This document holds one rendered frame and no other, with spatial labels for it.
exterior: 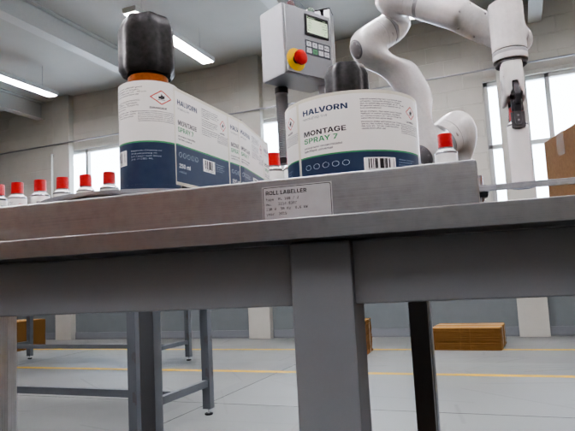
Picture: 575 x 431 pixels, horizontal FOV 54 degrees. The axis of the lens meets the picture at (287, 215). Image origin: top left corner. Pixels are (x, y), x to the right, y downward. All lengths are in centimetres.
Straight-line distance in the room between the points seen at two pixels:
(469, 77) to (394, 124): 625
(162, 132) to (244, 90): 691
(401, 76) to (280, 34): 49
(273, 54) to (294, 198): 97
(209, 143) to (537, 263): 58
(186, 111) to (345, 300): 47
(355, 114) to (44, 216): 42
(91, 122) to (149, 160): 840
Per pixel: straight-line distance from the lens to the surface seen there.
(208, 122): 95
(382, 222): 50
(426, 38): 728
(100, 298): 65
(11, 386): 204
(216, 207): 62
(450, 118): 191
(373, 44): 181
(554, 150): 174
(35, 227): 74
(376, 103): 80
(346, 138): 78
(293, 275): 55
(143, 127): 84
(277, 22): 154
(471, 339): 565
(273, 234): 52
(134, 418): 292
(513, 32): 157
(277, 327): 734
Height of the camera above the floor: 78
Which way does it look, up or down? 6 degrees up
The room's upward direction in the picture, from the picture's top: 3 degrees counter-clockwise
